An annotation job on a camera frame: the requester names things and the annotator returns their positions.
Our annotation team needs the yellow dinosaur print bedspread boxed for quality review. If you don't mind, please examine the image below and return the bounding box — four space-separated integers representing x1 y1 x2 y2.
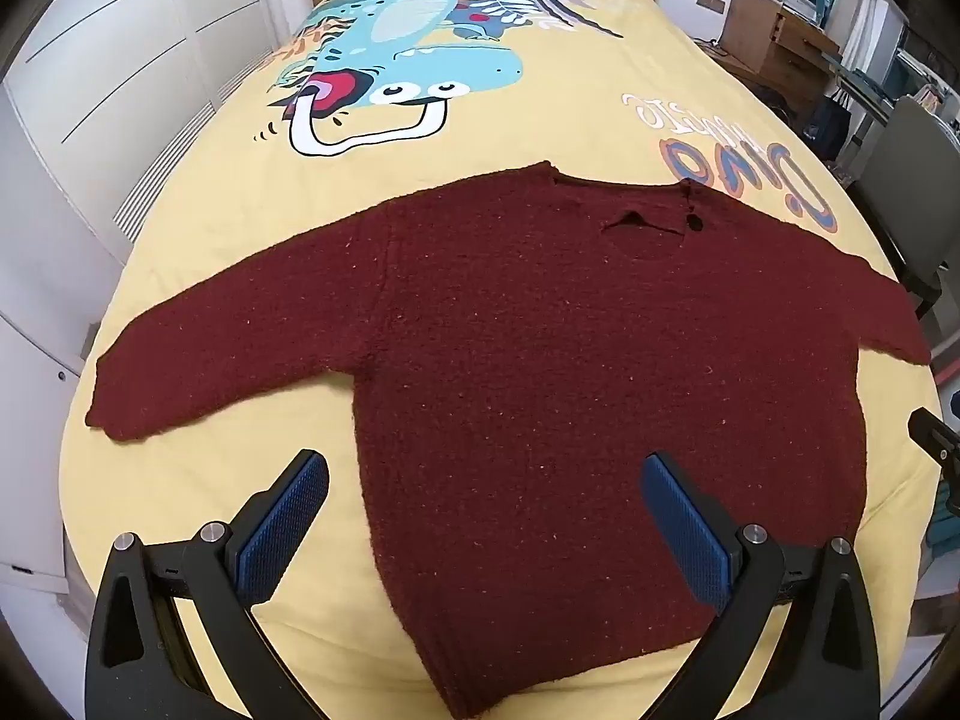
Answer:
58 0 953 720

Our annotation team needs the dark red knit sweater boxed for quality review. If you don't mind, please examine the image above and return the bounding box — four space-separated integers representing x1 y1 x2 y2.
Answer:
85 160 933 700

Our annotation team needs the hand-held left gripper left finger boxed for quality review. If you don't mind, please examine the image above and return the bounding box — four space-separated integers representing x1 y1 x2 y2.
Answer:
84 448 331 720

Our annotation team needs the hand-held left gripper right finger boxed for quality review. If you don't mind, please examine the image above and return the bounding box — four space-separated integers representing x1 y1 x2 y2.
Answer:
639 452 880 720

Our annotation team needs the dark bag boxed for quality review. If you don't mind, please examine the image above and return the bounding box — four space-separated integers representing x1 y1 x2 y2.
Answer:
810 90 852 158

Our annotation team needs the white wardrobe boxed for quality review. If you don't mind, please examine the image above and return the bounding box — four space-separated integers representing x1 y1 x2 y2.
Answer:
0 0 312 601

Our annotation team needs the grey chair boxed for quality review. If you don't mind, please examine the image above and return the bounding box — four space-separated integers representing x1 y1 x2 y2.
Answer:
855 96 960 316

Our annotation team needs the wooden drawer cabinet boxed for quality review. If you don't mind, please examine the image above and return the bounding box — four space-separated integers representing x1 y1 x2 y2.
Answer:
720 0 841 102

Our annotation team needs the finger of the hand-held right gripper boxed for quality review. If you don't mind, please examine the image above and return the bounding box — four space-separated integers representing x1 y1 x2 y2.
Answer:
907 406 960 470

